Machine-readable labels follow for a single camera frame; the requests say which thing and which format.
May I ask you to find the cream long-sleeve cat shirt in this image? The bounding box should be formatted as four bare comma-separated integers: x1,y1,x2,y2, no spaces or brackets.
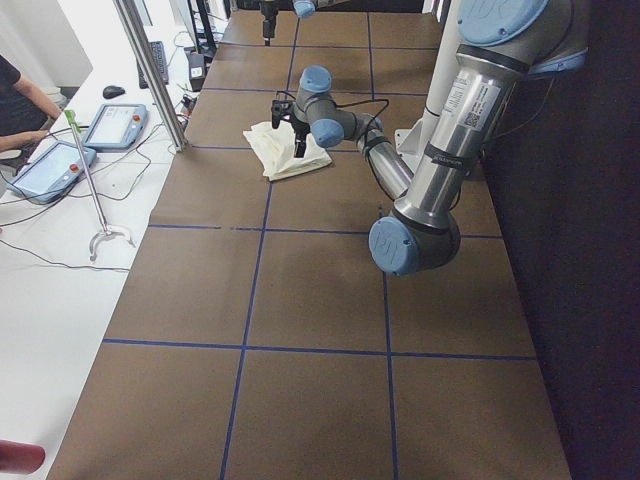
243,122,332,181

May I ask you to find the near blue teach pendant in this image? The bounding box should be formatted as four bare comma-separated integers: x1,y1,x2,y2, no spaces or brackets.
7,141,97,204

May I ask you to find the grey aluminium frame post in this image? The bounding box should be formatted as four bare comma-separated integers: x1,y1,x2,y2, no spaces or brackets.
113,0,187,152

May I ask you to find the metal reacher grabber stick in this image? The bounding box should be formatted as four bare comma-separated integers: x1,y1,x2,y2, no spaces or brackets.
63,110,135,262

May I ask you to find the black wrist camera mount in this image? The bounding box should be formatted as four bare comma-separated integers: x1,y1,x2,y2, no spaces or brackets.
271,99,295,129

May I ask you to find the black box white label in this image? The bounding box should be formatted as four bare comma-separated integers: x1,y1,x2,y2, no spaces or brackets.
187,52,207,92

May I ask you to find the seated person dark shirt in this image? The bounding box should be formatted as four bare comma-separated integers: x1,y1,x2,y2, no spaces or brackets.
1,56,62,165

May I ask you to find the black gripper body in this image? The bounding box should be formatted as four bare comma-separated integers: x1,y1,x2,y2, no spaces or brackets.
292,115,310,142
260,0,278,38

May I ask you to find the black computer mouse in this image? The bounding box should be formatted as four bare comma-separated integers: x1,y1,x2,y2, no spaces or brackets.
102,85,126,100

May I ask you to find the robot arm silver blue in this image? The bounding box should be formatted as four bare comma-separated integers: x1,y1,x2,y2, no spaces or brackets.
288,1,591,275
258,0,344,46

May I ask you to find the far blue teach pendant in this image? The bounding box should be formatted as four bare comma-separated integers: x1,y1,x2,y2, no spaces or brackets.
83,103,148,152

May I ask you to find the blue teach pendant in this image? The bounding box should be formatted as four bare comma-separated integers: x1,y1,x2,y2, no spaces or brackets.
83,103,148,152
7,141,97,204

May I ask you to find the black keyboard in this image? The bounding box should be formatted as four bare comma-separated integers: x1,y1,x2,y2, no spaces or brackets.
137,39,170,90

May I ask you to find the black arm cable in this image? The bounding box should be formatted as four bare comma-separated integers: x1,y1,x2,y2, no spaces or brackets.
277,89,391,151

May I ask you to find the red cylinder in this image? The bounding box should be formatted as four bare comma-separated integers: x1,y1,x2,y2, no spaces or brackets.
0,440,46,474

